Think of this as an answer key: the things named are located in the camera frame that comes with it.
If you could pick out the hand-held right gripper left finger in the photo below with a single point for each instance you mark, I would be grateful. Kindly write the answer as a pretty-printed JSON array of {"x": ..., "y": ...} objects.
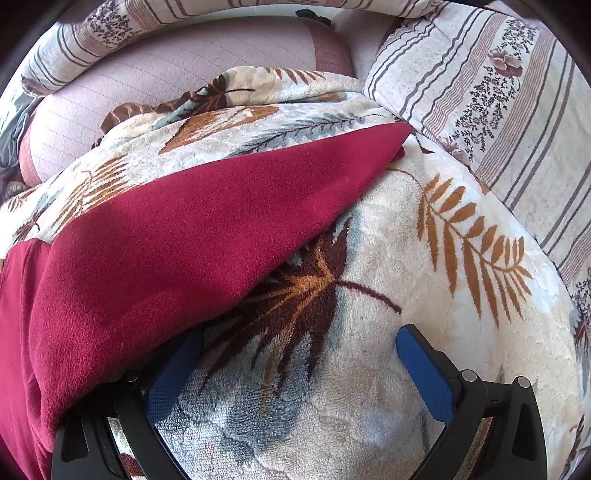
[{"x": 171, "y": 383}]

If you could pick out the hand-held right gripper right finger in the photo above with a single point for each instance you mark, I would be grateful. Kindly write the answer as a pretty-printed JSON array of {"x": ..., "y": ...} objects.
[{"x": 425, "y": 374}]

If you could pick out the dark red sweater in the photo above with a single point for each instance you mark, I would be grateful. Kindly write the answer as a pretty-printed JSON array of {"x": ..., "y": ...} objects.
[{"x": 184, "y": 240}]

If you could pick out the leaf-print fleece blanket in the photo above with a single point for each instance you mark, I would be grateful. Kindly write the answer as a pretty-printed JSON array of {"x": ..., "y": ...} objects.
[{"x": 392, "y": 258}]

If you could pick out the folded striped floral quilt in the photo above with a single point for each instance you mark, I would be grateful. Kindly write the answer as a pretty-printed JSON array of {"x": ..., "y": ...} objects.
[{"x": 508, "y": 115}]

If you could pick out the light grey-blue garment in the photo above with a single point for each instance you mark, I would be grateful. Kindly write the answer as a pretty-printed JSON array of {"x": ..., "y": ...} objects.
[{"x": 14, "y": 134}]

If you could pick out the pink quilted mattress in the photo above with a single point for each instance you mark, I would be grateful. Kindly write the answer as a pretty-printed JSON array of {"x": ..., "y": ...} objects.
[{"x": 161, "y": 64}]

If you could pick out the rolled striped floral quilt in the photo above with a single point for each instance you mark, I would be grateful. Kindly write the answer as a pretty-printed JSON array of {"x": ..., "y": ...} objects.
[{"x": 92, "y": 27}]

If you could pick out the black cloth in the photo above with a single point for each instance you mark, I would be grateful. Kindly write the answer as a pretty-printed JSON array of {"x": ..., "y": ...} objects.
[{"x": 314, "y": 16}]

